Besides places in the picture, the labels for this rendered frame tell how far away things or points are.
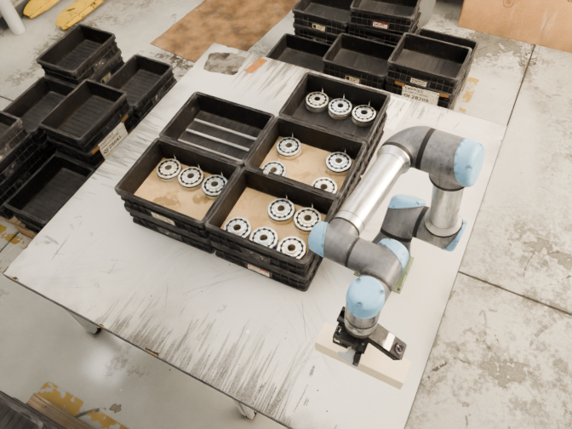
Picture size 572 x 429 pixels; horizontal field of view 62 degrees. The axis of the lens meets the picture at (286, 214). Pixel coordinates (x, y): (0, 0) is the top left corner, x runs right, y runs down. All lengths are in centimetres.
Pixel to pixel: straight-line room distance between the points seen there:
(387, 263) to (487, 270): 178
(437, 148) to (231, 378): 100
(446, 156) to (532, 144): 221
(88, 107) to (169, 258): 133
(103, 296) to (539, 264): 219
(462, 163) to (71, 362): 211
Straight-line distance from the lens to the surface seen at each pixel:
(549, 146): 348
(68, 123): 296
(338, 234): 107
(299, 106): 220
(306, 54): 342
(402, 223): 165
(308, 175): 193
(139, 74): 330
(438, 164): 127
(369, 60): 320
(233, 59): 270
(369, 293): 98
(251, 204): 185
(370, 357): 128
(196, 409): 244
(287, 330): 174
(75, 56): 342
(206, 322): 179
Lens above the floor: 232
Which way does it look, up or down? 55 degrees down
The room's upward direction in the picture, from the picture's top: 5 degrees counter-clockwise
